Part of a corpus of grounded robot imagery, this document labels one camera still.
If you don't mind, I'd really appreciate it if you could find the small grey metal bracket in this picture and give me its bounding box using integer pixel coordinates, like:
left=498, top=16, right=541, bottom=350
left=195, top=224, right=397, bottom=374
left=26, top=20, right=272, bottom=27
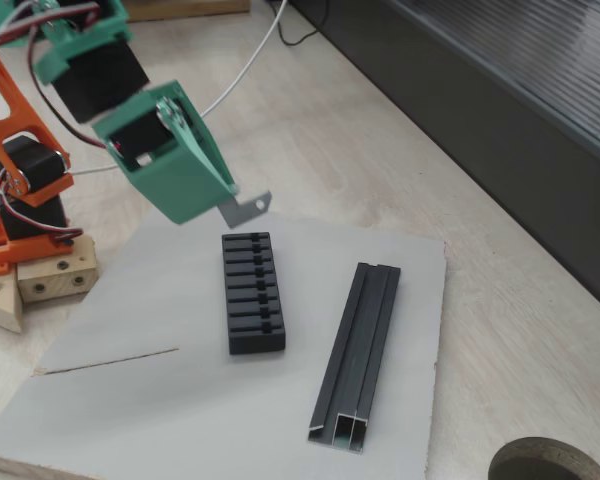
left=218, top=189, right=273, bottom=229

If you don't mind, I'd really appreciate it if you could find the black slotted holder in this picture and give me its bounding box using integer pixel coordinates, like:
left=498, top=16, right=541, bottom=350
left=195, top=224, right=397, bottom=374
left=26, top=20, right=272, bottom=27
left=221, top=231, right=287, bottom=356

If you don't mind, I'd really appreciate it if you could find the light wooden plank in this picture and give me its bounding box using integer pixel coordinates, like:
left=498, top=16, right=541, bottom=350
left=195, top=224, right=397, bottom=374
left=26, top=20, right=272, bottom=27
left=124, top=0, right=251, bottom=22

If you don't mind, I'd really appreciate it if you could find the wooden base block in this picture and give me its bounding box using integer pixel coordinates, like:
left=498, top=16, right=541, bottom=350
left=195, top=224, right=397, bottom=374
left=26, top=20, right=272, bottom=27
left=17, top=233, right=99, bottom=304

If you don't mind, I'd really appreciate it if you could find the triangular wooden wedge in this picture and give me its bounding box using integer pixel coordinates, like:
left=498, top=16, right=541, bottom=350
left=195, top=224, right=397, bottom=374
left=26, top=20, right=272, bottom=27
left=0, top=272, right=26, bottom=335

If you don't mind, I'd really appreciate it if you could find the grey chipboard panel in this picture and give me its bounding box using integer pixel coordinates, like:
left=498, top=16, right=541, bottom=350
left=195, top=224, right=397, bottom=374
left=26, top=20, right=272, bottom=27
left=0, top=202, right=447, bottom=480

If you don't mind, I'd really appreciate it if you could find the short black aluminium profile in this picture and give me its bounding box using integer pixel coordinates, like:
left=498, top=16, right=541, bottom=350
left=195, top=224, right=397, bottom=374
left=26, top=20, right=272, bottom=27
left=307, top=262, right=402, bottom=455

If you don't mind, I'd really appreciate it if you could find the white usb cable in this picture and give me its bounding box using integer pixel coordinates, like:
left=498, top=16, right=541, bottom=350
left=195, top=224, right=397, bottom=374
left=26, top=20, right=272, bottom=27
left=71, top=0, right=290, bottom=176

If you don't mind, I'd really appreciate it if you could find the wrist servo wire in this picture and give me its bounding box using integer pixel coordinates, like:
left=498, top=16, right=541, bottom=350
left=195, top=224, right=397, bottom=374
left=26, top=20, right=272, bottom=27
left=0, top=0, right=111, bottom=151

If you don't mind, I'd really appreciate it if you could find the base servo wire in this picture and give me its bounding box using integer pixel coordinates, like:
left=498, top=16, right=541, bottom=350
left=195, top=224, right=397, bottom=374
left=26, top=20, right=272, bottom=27
left=0, top=192, right=85, bottom=249

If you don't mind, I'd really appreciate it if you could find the thin black looped cable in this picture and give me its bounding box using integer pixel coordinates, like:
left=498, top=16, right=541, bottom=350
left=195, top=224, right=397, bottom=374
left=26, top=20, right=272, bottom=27
left=267, top=0, right=331, bottom=47

